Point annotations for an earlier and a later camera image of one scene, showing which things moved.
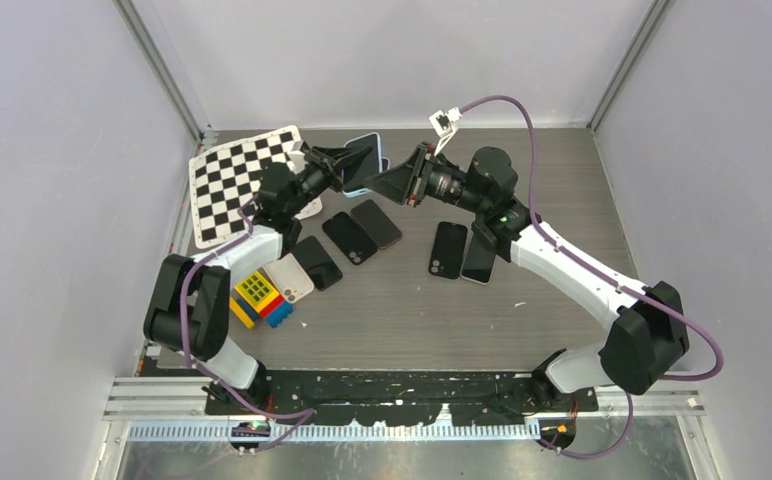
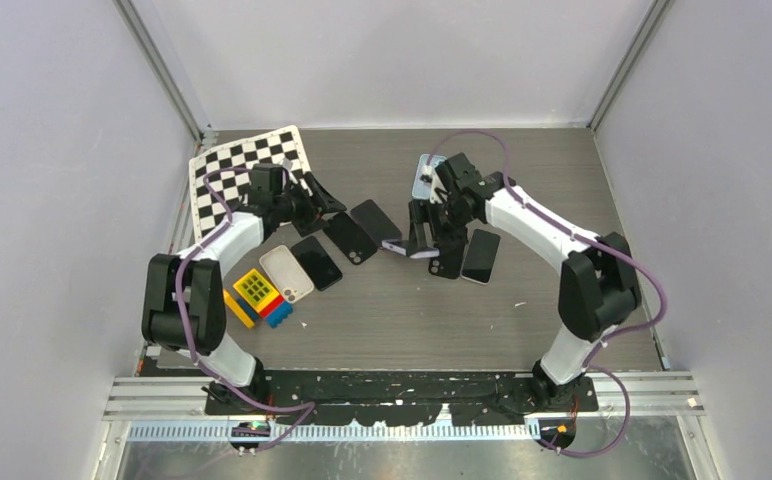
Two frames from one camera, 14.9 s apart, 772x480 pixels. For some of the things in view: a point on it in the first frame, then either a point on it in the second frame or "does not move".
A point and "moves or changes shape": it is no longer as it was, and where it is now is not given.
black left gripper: x=336 y=166 to x=311 y=221
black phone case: x=352 y=240 does not move
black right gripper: x=404 y=183 to x=419 y=213
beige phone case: x=290 y=278 does not move
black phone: x=321 y=268 does not move
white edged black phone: x=479 y=261 does not move
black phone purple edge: x=383 y=232 does not move
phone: x=370 y=166 moves or changes shape
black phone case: x=448 y=248 does not move
